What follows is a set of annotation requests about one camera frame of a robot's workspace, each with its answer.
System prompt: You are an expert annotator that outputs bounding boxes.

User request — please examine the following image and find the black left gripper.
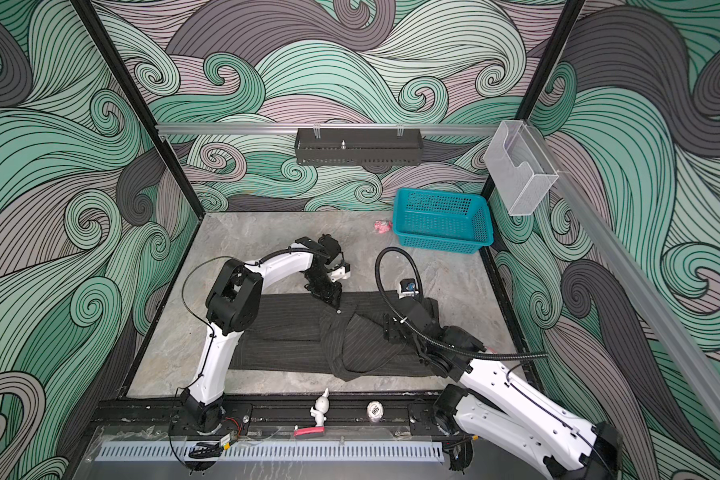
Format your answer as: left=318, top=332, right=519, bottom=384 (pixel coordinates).
left=306, top=270, right=344, bottom=309

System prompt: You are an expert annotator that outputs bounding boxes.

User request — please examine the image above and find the dark grey pinstriped shirt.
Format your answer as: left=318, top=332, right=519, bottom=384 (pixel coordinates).
left=230, top=292, right=447, bottom=381

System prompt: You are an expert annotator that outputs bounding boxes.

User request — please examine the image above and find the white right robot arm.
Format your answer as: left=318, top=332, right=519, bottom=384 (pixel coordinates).
left=386, top=297, right=622, bottom=479

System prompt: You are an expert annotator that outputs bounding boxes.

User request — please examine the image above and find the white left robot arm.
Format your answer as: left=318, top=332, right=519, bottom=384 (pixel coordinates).
left=179, top=234, right=351, bottom=435

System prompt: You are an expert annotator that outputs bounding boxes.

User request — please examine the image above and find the small pink toy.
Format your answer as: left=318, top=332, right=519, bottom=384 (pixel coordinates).
left=374, top=220, right=393, bottom=234

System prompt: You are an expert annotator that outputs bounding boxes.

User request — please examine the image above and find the teal plastic basket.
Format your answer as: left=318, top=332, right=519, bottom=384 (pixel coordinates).
left=392, top=188, right=494, bottom=254

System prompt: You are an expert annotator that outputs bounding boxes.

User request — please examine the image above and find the white figurine on pink base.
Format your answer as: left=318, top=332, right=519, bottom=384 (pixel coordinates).
left=294, top=388, right=330, bottom=439

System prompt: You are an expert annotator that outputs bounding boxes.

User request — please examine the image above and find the black perforated metal shelf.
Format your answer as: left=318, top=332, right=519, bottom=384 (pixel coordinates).
left=294, top=129, right=424, bottom=167

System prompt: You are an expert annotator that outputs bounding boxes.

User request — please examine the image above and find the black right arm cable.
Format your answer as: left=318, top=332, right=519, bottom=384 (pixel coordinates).
left=374, top=246, right=548, bottom=362

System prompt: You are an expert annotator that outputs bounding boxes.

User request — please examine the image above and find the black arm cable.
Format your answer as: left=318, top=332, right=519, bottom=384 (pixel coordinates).
left=179, top=254, right=235, bottom=385
left=374, top=246, right=548, bottom=362

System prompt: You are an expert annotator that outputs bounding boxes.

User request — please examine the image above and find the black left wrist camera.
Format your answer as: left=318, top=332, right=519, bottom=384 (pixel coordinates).
left=328, top=260, right=351, bottom=283

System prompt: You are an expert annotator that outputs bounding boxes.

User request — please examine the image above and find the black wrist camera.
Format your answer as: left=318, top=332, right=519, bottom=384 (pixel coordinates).
left=328, top=260, right=351, bottom=283
left=397, top=278, right=421, bottom=299

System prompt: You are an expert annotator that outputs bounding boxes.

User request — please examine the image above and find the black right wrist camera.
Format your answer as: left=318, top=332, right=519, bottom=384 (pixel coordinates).
left=397, top=278, right=421, bottom=299

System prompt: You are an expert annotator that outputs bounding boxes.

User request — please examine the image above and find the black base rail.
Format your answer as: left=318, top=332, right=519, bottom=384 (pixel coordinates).
left=89, top=392, right=571, bottom=442

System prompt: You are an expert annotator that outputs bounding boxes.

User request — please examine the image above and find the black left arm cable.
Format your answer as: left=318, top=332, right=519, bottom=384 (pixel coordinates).
left=179, top=254, right=235, bottom=385

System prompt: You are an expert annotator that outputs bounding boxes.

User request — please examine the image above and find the clear plastic wall holder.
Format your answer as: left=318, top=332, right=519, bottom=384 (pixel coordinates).
left=483, top=120, right=559, bottom=217

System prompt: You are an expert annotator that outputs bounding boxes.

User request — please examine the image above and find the white slotted cable duct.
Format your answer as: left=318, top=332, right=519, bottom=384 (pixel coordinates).
left=94, top=440, right=445, bottom=463

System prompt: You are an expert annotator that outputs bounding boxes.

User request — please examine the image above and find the aluminium rail back wall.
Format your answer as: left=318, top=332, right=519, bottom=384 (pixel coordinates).
left=155, top=122, right=499, bottom=137

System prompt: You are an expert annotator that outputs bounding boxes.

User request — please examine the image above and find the aluminium rail wall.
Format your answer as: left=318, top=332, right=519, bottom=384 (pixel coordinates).
left=155, top=122, right=499, bottom=137
left=525, top=124, right=720, bottom=432

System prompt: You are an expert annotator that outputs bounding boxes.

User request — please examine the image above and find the aluminium rail right wall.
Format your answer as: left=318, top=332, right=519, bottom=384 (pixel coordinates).
left=525, top=124, right=720, bottom=432

